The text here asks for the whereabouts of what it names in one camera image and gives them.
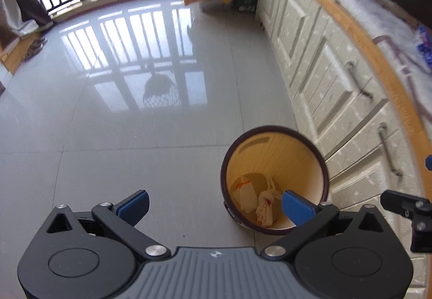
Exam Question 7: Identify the white plastic bag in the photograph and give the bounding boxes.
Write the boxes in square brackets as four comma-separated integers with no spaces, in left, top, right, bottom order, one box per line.
[255,176,285,228]

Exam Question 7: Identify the metal drawer handle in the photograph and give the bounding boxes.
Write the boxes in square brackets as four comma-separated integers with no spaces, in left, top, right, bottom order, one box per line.
[345,62,374,99]
[377,122,404,178]

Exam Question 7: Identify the white drawer cabinet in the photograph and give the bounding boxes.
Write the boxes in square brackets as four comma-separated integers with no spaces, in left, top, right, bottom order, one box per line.
[256,0,429,246]

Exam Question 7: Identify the white printed bag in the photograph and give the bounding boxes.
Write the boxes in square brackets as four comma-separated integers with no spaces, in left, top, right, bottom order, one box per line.
[199,0,234,11]

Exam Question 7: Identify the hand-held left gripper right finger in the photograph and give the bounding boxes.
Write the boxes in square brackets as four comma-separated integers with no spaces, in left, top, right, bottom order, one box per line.
[261,190,392,261]

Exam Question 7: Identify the blue white snack wrapper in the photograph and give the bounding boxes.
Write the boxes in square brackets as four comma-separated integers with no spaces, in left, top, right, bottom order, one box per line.
[416,25,432,67]

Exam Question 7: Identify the wood-look bin with dark rim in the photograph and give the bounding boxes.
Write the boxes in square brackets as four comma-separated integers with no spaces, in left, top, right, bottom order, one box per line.
[220,126,329,236]

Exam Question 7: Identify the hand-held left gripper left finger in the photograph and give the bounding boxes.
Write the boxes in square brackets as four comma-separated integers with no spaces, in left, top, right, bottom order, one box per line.
[43,190,171,261]

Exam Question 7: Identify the white sheer curtain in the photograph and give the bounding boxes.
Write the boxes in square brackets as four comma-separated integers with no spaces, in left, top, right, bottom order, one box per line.
[0,0,39,37]

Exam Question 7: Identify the white crumpled paper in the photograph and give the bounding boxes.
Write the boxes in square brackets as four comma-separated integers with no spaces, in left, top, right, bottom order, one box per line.
[231,177,259,214]

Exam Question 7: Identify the white printed blanket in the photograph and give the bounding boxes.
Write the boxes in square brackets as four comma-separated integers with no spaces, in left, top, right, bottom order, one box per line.
[319,0,432,192]

